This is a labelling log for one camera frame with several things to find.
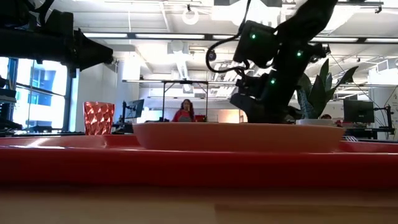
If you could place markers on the tilted computer monitor on arm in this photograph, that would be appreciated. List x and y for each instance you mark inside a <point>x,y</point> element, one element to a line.
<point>136,108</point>

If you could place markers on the peach round plate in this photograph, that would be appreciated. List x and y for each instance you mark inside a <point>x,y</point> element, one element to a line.
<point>236,137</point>

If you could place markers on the black background rig frame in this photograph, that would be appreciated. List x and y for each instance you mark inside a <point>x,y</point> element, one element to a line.
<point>185,82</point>

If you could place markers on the person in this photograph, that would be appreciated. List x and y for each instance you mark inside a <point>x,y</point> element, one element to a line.
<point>185,115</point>

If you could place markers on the green snake plant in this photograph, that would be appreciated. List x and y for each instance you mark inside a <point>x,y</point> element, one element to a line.
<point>317,93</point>

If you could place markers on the red faceted cup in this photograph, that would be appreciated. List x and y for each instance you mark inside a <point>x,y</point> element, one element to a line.
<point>99,118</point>

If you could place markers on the person's head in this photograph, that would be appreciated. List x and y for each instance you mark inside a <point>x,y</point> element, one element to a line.
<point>326,116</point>

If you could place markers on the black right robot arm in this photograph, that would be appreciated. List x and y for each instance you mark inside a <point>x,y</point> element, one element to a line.
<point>292,46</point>

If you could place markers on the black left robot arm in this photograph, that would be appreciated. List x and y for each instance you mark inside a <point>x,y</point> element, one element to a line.
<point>37,40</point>

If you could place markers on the red plastic tray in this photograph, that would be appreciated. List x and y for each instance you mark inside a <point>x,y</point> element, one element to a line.
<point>199,168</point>

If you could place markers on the long ceiling light strip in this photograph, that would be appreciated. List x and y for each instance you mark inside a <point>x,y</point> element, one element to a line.
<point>168,36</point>

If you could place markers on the black computer monitor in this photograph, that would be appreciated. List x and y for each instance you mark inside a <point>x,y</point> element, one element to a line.
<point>358,111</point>

